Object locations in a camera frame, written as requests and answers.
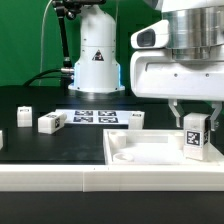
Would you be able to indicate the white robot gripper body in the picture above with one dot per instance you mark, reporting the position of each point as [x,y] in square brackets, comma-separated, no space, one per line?
[154,74]

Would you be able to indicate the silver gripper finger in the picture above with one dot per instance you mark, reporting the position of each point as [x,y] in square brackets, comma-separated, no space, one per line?
[217,108]
[176,110]

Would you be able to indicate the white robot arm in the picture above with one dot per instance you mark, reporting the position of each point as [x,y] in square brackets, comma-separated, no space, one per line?
[181,57]

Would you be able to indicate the white marker sheet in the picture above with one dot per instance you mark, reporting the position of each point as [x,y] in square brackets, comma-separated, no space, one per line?
[115,117]

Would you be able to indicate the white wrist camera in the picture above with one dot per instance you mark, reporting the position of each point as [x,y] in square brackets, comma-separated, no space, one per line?
[154,36]

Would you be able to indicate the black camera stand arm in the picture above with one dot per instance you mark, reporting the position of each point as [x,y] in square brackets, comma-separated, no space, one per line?
[69,9]

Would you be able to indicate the white front fence wall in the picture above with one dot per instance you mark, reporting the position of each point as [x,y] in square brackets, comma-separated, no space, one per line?
[91,178]

